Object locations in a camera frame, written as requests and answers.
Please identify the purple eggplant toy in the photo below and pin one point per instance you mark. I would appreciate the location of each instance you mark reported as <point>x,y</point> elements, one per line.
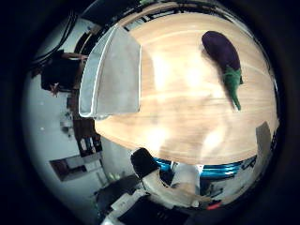
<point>222,51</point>

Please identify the blue metallic cylinder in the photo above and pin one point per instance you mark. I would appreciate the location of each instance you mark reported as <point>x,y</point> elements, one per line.
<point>218,171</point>

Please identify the dark brown shelf unit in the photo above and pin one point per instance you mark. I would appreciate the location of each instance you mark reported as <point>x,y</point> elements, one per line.
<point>86,131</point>

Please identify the person in dark shirt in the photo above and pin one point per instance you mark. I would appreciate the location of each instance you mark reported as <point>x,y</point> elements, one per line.
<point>61,72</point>

